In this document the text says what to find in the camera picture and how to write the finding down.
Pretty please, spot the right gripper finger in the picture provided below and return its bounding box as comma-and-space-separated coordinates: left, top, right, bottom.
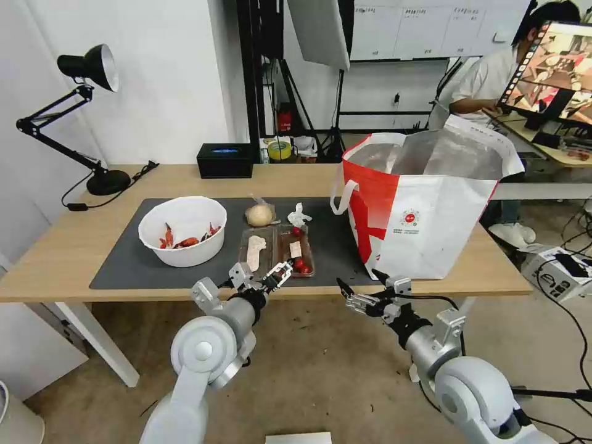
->
371, 269, 397, 297
336, 277, 385, 318

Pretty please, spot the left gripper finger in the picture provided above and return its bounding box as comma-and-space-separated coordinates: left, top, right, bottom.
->
261, 260, 294, 280
265, 269, 295, 291

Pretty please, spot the white red takeout bag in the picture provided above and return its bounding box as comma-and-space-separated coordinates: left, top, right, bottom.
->
329, 115, 526, 281

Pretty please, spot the clear plastic tomato tray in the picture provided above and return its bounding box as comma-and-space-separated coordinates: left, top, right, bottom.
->
277, 224, 318, 279

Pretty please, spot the white food scrap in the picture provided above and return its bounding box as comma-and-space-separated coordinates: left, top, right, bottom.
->
245, 234, 269, 273

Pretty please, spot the plastic wrapped pale bun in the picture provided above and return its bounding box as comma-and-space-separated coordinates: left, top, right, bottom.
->
244, 195, 279, 228

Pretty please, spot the crumpled white tissue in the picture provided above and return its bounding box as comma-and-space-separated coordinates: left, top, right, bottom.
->
286, 203, 312, 228

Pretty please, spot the white round bowl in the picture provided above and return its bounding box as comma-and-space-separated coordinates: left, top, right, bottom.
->
138, 195, 228, 268

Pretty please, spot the black tissue box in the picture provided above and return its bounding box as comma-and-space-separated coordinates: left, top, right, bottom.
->
195, 142, 255, 180

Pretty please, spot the yellow tape roll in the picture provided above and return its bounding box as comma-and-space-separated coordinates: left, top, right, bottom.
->
268, 139, 293, 162

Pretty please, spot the white plastic jug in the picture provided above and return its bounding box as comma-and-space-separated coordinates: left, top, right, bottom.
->
293, 135, 319, 163

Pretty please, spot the dark grey table mat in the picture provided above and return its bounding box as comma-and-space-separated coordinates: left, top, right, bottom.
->
89, 197, 385, 290

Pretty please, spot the red canister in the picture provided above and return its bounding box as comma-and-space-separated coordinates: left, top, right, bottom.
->
277, 105, 294, 136

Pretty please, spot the white robot front shell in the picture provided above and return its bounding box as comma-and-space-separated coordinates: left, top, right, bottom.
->
265, 431, 333, 444

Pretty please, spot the white printed cardboard box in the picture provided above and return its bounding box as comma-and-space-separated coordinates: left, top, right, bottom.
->
519, 246, 592, 304

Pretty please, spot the white table leg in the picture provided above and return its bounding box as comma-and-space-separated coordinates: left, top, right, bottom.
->
54, 302, 141, 389

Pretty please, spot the black light stand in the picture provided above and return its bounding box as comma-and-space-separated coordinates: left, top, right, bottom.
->
318, 68, 355, 163

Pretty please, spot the black tripod leg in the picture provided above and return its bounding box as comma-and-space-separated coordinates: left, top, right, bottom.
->
510, 387, 592, 404

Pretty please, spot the black desk lamp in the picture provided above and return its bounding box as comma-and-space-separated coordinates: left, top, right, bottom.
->
15, 43, 133, 197

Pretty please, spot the black metal rack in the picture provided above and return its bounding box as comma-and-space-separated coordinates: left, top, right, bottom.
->
234, 0, 290, 145

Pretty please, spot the wooden side desk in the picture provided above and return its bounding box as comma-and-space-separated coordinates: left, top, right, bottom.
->
482, 107, 592, 168

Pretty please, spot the person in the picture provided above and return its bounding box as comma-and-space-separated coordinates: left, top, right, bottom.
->
449, 0, 583, 251

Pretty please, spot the white drawer cabinet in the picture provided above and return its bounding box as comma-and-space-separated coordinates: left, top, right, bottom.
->
0, 299, 89, 401

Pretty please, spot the white softbox light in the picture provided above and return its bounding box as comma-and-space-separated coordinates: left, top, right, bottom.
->
285, 0, 352, 71

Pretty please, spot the white round bin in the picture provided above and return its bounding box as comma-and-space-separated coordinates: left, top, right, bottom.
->
0, 379, 46, 444

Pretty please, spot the computer monitor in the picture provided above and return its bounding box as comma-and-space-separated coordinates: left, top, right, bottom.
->
496, 20, 592, 136

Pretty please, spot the black floor cable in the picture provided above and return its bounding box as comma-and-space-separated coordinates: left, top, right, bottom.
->
532, 203, 592, 444

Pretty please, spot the black lamp cable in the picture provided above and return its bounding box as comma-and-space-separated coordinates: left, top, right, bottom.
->
61, 159, 160, 212

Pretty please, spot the white wall board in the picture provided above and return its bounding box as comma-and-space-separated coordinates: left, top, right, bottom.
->
348, 0, 533, 62

